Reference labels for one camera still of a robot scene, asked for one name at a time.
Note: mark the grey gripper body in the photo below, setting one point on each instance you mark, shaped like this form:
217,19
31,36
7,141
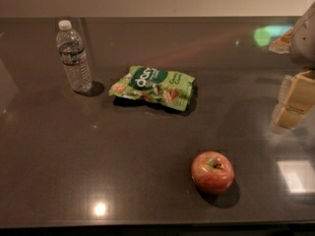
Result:
304,41

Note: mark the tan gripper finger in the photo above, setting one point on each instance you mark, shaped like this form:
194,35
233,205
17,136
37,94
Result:
296,98

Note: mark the clear plastic water bottle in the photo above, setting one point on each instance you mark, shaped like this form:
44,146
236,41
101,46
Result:
73,55

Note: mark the red apple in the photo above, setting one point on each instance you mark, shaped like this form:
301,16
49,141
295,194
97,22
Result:
212,172

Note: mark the green snack bag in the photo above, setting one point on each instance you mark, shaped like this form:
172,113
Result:
168,88

